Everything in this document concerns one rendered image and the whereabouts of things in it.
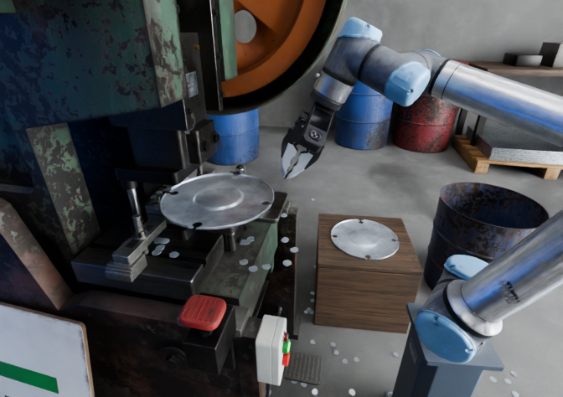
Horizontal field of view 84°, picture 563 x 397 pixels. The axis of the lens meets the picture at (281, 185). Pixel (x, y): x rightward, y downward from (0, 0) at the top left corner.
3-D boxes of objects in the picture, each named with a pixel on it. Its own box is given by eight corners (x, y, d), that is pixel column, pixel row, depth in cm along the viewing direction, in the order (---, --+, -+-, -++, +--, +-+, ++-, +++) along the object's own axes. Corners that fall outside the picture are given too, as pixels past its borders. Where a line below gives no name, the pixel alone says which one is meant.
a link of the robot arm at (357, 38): (379, 28, 55) (341, 9, 58) (347, 86, 60) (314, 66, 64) (392, 38, 61) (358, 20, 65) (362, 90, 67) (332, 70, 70)
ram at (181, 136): (225, 148, 84) (215, 24, 71) (202, 171, 71) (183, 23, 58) (167, 144, 87) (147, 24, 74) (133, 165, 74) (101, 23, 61)
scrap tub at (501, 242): (493, 262, 177) (522, 186, 155) (528, 323, 140) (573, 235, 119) (413, 252, 185) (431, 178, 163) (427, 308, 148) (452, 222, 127)
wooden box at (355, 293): (389, 272, 169) (401, 218, 153) (407, 333, 135) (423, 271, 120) (315, 266, 173) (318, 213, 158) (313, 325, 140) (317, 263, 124)
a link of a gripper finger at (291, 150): (287, 170, 80) (303, 139, 76) (284, 180, 75) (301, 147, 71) (276, 164, 80) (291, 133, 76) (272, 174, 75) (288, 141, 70)
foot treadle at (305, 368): (322, 365, 112) (322, 356, 109) (318, 394, 103) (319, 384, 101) (169, 335, 123) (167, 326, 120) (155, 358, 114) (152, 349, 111)
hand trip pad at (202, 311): (231, 327, 58) (228, 297, 55) (219, 358, 53) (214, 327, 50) (196, 321, 60) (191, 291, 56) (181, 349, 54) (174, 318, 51)
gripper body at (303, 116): (317, 144, 78) (343, 100, 72) (316, 157, 70) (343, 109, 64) (290, 130, 77) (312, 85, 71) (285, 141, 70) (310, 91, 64)
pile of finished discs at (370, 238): (391, 222, 150) (391, 220, 150) (405, 262, 124) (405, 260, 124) (330, 219, 153) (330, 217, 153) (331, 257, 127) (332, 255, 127)
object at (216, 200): (283, 179, 93) (283, 177, 92) (256, 237, 67) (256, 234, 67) (192, 171, 98) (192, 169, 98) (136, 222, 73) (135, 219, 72)
